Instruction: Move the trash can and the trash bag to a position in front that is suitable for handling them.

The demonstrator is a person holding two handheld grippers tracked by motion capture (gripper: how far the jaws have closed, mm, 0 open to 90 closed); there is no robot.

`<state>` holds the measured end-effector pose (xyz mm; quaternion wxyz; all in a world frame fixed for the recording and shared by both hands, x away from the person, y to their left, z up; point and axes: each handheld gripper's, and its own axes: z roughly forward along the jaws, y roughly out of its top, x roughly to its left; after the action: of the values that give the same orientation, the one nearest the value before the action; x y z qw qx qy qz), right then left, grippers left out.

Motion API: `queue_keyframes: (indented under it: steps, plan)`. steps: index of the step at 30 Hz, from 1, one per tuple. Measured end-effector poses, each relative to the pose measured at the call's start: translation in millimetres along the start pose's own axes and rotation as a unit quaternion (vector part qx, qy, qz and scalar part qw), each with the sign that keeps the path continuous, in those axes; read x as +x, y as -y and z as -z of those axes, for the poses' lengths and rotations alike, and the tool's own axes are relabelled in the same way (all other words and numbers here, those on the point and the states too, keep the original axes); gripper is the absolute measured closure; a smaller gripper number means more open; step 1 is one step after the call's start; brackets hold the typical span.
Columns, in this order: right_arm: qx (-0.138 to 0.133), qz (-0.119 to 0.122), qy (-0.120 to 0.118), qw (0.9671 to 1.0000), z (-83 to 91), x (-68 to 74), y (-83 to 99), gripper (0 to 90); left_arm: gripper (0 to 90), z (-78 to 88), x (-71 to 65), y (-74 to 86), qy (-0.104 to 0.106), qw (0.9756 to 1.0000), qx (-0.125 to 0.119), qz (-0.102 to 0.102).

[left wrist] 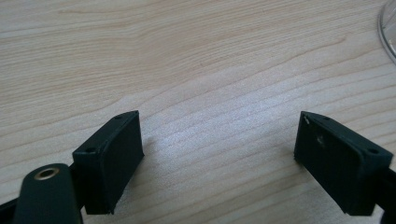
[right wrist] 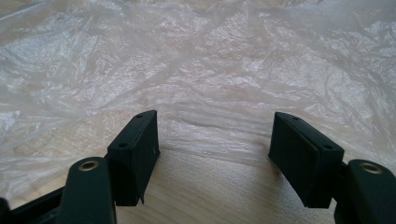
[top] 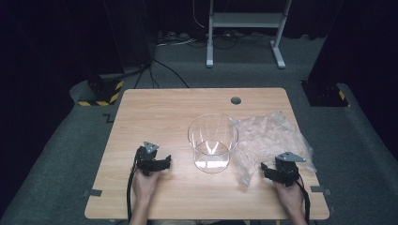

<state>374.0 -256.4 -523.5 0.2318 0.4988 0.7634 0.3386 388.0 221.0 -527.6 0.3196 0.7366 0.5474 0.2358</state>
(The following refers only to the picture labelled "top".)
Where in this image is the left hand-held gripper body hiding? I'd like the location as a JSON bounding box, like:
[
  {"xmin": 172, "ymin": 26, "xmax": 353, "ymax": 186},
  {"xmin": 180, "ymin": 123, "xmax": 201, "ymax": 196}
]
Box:
[{"xmin": 134, "ymin": 141, "xmax": 161, "ymax": 177}]

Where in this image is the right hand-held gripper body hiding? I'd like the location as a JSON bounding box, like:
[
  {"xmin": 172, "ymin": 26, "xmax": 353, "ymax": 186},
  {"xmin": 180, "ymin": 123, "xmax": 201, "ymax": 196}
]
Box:
[{"xmin": 268, "ymin": 151, "xmax": 307, "ymax": 188}]

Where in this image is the clear plastic bag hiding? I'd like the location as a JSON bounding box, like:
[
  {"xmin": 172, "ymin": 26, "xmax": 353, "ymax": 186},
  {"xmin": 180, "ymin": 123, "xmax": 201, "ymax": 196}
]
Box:
[{"xmin": 229, "ymin": 111, "xmax": 317, "ymax": 188}]

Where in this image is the clear plastic bin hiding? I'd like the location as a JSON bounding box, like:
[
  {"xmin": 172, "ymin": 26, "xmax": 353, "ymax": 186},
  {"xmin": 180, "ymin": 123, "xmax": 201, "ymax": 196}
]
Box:
[{"xmin": 187, "ymin": 112, "xmax": 239, "ymax": 174}]

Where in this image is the person's left hand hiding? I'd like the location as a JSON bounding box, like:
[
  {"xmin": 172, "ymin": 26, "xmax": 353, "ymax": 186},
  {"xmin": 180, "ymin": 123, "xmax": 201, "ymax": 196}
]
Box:
[{"xmin": 132, "ymin": 170, "xmax": 162, "ymax": 203}]

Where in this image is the person's right hand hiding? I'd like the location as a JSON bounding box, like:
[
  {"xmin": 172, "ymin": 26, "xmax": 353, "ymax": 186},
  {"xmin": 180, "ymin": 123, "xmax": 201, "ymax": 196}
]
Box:
[{"xmin": 274, "ymin": 181, "xmax": 304, "ymax": 214}]

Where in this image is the grey tape strip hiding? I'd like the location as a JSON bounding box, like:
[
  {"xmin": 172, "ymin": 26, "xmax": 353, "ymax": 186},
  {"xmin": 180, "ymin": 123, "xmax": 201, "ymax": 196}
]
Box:
[
  {"xmin": 83, "ymin": 188, "xmax": 103, "ymax": 198},
  {"xmin": 310, "ymin": 185, "xmax": 332, "ymax": 197}
]

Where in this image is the black yellow striped stand base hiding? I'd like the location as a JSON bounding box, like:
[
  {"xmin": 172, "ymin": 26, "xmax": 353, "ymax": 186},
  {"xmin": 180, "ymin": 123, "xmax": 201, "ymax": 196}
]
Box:
[{"xmin": 78, "ymin": 73, "xmax": 125, "ymax": 107}]

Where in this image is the black base with yellow mark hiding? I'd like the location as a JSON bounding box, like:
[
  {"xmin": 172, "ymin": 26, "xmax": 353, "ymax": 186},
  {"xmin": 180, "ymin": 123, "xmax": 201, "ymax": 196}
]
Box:
[{"xmin": 300, "ymin": 80, "xmax": 350, "ymax": 108}]

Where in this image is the power strip with plugs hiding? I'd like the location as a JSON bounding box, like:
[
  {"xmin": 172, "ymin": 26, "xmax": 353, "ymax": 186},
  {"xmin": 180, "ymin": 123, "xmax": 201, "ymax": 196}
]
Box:
[{"xmin": 155, "ymin": 30, "xmax": 199, "ymax": 48}]

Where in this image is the white metal stand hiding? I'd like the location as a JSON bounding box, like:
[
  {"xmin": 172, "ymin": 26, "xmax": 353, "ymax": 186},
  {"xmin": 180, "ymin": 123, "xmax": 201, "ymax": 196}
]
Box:
[{"xmin": 206, "ymin": 0, "xmax": 294, "ymax": 69}]

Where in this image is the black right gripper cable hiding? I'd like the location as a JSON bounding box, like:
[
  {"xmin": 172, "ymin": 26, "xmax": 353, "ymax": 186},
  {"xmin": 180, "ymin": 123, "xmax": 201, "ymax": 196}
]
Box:
[{"xmin": 294, "ymin": 177, "xmax": 312, "ymax": 225}]

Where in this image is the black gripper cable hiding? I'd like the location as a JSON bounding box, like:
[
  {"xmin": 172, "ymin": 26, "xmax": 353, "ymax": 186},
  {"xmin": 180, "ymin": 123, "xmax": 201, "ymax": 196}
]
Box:
[
  {"xmin": 294, "ymin": 177, "xmax": 312, "ymax": 225},
  {"xmin": 126, "ymin": 148, "xmax": 141, "ymax": 223}
]

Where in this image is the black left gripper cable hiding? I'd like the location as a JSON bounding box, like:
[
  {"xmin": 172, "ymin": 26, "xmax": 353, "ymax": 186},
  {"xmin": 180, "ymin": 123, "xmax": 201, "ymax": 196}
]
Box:
[{"xmin": 126, "ymin": 148, "xmax": 141, "ymax": 223}]

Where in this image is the black floor cable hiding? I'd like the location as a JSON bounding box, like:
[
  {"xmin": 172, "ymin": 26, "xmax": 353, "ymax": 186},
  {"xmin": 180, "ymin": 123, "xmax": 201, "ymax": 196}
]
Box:
[{"xmin": 133, "ymin": 57, "xmax": 191, "ymax": 90}]

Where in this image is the tangle of black floor cables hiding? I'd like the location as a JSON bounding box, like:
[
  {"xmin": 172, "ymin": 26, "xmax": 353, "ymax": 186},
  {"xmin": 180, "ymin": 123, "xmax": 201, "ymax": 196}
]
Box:
[{"xmin": 187, "ymin": 30, "xmax": 274, "ymax": 51}]

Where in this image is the thin hanging cable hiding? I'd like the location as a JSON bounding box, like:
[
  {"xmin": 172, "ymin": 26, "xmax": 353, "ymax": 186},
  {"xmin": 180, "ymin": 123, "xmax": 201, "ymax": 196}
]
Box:
[{"xmin": 191, "ymin": 0, "xmax": 206, "ymax": 29}]

